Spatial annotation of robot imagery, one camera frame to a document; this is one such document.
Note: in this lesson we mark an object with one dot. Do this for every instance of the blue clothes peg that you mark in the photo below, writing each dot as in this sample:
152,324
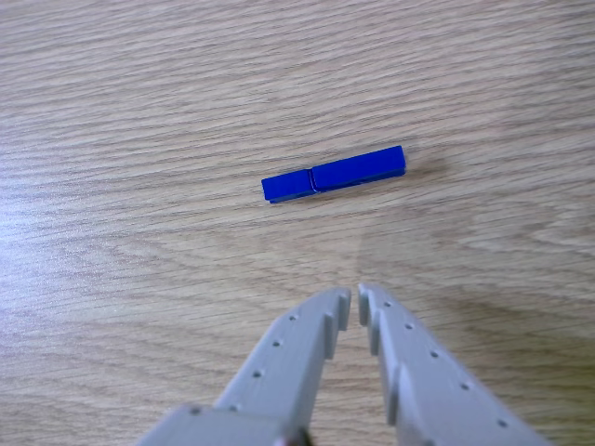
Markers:
332,174

